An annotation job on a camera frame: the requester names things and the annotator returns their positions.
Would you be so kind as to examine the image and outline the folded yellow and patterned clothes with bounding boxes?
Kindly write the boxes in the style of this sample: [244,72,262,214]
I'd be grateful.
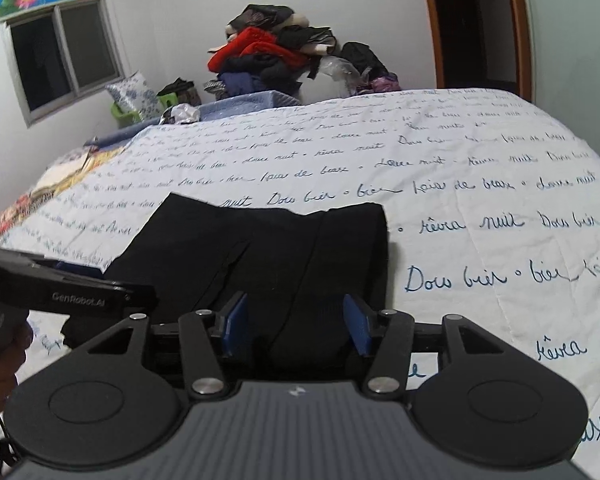
[0,145,124,239]

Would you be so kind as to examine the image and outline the floral pillow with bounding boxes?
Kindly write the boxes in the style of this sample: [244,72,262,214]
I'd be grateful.
[105,72,158,112]

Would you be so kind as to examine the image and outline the pile of clothes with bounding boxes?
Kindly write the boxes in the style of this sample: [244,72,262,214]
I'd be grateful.
[204,4,401,100]

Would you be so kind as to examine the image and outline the wooden door frame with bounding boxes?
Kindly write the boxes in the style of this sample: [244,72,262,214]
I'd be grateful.
[426,0,533,101]

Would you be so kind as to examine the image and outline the window with metal frame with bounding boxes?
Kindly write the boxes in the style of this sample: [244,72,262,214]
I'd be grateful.
[2,0,124,126]

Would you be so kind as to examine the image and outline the green plastic basket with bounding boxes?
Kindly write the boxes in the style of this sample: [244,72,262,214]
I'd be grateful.
[110,93,178,128]

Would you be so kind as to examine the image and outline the white bedspread with blue script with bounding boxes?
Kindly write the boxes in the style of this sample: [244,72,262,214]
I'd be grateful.
[0,89,600,479]

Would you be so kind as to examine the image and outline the person's left hand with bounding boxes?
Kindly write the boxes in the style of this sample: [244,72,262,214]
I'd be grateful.
[0,322,33,413]

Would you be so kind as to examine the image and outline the white wardrobe sliding door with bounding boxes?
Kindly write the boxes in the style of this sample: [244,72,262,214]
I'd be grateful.
[527,0,600,155]

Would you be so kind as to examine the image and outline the black pants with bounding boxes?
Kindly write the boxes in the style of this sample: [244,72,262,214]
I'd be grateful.
[61,192,399,376]

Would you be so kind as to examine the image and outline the clear plastic bag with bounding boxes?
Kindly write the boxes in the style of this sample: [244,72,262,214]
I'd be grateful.
[298,56,366,104]

